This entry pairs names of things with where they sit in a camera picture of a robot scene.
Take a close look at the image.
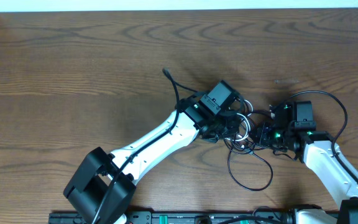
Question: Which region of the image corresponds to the white cable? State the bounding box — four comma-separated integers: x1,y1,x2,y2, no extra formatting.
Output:
225,99,254,149

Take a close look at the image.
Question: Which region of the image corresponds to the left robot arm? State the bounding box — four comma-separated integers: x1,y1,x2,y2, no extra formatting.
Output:
63,80,244,223

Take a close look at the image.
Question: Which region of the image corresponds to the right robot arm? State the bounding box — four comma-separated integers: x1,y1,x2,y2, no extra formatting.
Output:
250,101,358,223

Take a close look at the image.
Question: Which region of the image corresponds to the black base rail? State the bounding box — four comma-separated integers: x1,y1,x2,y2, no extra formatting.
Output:
48,210,295,224

